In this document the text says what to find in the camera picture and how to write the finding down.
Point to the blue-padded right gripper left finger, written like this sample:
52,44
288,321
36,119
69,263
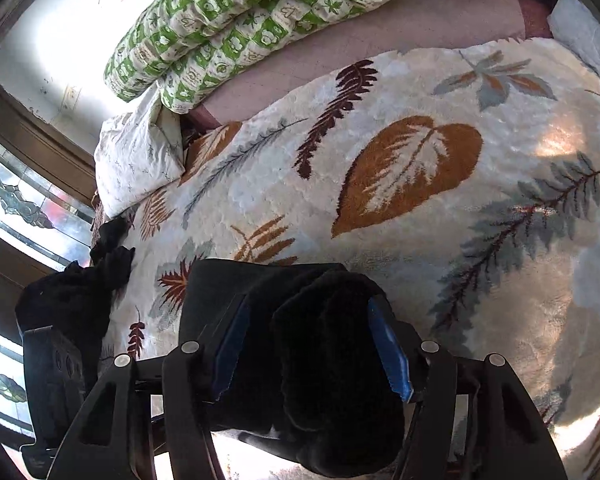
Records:
140,408

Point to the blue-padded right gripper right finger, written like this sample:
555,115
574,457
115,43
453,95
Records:
467,418

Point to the black pants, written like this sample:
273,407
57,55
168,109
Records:
315,379

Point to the black garment pile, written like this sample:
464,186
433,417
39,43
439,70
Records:
77,301

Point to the leaf-patterned plush blanket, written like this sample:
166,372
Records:
465,183

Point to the green patterned quilt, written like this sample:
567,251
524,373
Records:
191,47

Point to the pink quilted bed sheet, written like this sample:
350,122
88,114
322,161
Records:
398,25

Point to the light blue crumpled sheet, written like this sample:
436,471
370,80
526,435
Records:
572,24

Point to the wooden window frame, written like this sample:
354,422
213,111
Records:
46,181

